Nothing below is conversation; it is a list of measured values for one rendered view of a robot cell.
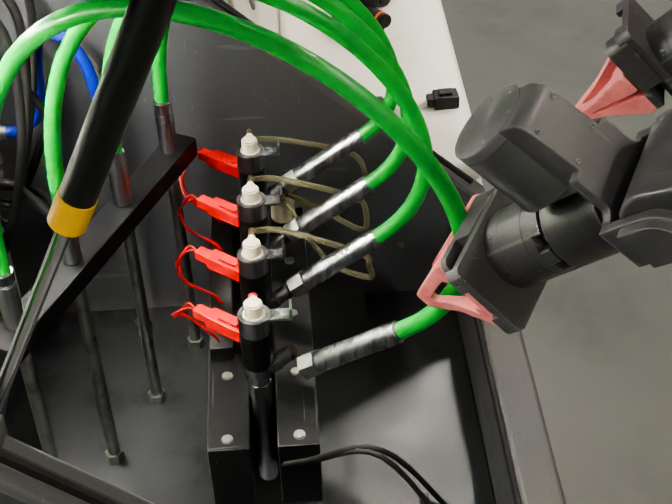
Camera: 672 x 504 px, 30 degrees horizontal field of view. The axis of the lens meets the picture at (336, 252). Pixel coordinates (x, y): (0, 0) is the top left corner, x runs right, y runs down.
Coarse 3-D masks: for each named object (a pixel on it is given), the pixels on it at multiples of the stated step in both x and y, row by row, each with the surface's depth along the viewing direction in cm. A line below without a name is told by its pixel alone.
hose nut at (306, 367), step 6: (306, 354) 100; (312, 354) 100; (300, 360) 100; (306, 360) 100; (312, 360) 100; (300, 366) 100; (306, 366) 100; (312, 366) 100; (300, 372) 100; (306, 372) 100; (312, 372) 100; (318, 372) 100; (306, 378) 101
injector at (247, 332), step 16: (240, 320) 106; (240, 336) 108; (256, 336) 106; (256, 352) 108; (272, 352) 109; (288, 352) 109; (256, 368) 109; (272, 368) 110; (256, 384) 111; (256, 400) 112; (256, 416) 114; (272, 416) 114; (256, 432) 116; (272, 432) 116; (272, 448) 117; (272, 464) 118
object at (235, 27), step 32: (96, 0) 83; (128, 0) 82; (32, 32) 85; (224, 32) 82; (256, 32) 81; (0, 64) 88; (320, 64) 82; (0, 96) 89; (352, 96) 83; (384, 128) 84; (416, 160) 85; (448, 192) 86; (0, 224) 99; (0, 256) 100; (448, 288) 92; (416, 320) 94
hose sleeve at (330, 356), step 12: (384, 324) 97; (360, 336) 97; (372, 336) 97; (384, 336) 96; (396, 336) 96; (324, 348) 99; (336, 348) 98; (348, 348) 98; (360, 348) 97; (372, 348) 97; (384, 348) 97; (324, 360) 99; (336, 360) 99; (348, 360) 98
